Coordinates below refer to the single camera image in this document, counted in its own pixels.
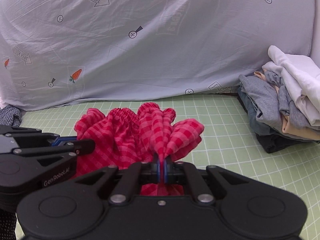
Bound blue plaid garment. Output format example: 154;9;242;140
0;105;22;127

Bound blue-grey folded garment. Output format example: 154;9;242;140
238;81;282;135

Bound grey carrot print sheet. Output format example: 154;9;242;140
1;0;316;111

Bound green grid mat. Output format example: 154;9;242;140
15;93;320;240

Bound grey folded garment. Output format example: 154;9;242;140
239;70;319;140

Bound red checked shorts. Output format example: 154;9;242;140
71;101;205;197

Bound dark folded garment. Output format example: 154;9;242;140
255;134;319;154

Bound white folded garment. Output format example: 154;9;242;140
262;45;319;127

